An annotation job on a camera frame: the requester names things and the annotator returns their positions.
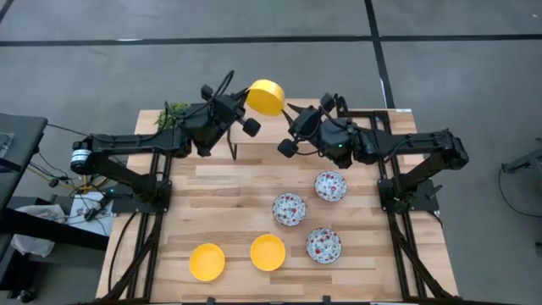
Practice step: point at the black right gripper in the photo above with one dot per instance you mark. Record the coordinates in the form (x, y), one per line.
(311, 127)

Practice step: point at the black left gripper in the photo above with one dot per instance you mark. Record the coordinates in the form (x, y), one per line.
(226, 110)

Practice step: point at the yellow plastic mini bowl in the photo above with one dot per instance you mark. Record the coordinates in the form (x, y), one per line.
(207, 262)
(267, 253)
(267, 99)

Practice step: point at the red bowl floral inside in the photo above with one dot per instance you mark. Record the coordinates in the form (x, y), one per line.
(289, 209)
(324, 245)
(330, 186)

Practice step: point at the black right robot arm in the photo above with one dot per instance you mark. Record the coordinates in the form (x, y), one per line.
(423, 146)

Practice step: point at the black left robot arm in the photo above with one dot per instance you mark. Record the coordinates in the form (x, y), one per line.
(135, 142)

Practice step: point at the wooden riser shelf black legs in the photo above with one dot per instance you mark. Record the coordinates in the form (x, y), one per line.
(267, 131)

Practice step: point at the green potted plant white pot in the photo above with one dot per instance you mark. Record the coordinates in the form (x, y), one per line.
(171, 114)

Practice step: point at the black table clamp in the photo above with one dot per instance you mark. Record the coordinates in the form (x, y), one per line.
(210, 301)
(326, 301)

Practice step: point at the white box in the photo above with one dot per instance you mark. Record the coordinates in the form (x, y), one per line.
(99, 224)

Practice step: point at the dark grey desk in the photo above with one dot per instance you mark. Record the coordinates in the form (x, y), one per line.
(21, 140)

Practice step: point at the grey metal stand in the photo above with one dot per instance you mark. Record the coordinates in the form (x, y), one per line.
(525, 162)

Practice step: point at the black bench beam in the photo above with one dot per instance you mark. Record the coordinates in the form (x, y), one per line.
(51, 231)

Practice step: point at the white plastic bag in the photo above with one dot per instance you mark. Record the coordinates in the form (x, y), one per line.
(31, 245)

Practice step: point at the black caster wheel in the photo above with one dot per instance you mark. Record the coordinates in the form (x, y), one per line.
(25, 295)

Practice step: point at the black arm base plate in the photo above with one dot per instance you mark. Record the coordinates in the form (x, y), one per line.
(427, 199)
(127, 205)

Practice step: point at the black aluminium extrusion frame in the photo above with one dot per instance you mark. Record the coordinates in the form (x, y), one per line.
(157, 229)
(398, 254)

